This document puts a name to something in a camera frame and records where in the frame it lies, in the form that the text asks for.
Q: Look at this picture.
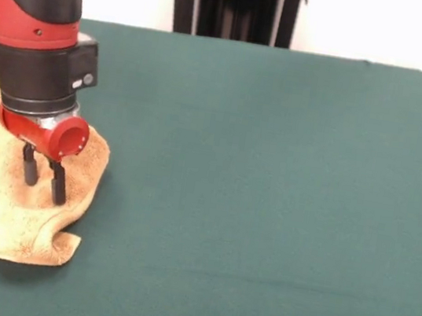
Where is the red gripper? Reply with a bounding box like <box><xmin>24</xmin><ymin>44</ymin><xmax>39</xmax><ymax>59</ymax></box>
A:
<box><xmin>0</xmin><ymin>104</ymin><xmax>93</xmax><ymax>210</ymax></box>

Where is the dark green table cloth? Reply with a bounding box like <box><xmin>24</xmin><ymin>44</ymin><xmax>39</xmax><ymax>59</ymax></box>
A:
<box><xmin>0</xmin><ymin>5</ymin><xmax>422</xmax><ymax>316</ymax></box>

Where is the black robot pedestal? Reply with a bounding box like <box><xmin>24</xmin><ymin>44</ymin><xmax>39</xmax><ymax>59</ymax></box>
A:
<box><xmin>160</xmin><ymin>0</ymin><xmax>310</xmax><ymax>53</ymax></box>

